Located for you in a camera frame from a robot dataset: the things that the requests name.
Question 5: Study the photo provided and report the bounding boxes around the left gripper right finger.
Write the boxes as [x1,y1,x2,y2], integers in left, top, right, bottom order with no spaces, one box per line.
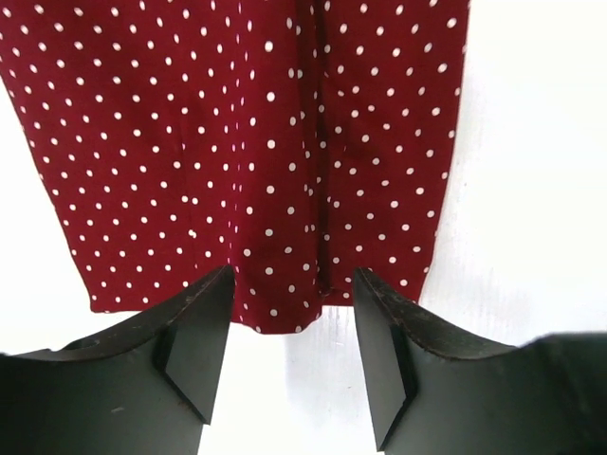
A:
[353,268,606,454]

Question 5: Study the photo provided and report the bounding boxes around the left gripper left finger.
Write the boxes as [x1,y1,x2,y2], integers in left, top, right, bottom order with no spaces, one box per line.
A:
[1,266,234,455]

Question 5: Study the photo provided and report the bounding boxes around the red polka dot skirt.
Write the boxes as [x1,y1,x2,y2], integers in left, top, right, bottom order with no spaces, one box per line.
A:
[1,0,469,334]

